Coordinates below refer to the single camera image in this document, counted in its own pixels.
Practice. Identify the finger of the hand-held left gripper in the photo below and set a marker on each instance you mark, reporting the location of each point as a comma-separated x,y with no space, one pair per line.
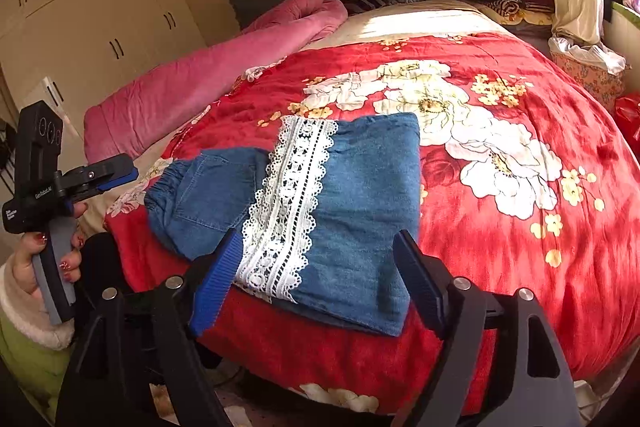
112,168
92,193

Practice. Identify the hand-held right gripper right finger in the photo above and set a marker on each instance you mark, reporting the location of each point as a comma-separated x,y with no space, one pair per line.
415,284

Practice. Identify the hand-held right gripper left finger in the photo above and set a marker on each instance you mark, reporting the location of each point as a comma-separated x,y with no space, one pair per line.
215,292

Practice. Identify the blue denim pants lace trim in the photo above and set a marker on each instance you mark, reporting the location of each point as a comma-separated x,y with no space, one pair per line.
360,207

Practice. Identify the person's left forearm green sleeve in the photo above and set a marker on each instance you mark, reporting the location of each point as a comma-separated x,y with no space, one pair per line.
25,342

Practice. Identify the person's left hand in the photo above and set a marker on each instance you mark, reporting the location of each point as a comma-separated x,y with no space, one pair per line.
75,237

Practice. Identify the red floral blanket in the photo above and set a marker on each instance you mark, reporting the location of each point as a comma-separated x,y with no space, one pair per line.
500,257

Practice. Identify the pink quilt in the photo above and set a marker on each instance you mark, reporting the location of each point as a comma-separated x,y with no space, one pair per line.
175,92

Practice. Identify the cream wardrobe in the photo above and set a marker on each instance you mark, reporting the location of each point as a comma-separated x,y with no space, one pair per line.
100,7

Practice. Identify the beige bed sheet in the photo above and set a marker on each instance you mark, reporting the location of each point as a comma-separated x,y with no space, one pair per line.
425,19

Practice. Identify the floral storage box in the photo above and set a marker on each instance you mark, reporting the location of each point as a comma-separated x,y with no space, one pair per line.
592,82

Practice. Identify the red bag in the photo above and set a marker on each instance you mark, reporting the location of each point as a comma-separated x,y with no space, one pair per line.
629,119

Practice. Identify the dark striped pillow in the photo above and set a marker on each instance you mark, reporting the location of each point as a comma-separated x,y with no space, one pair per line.
365,2

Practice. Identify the white plastic bag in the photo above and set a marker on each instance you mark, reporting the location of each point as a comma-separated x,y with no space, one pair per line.
585,49

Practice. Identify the green windowsill cover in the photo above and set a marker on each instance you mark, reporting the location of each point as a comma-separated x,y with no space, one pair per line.
625,14

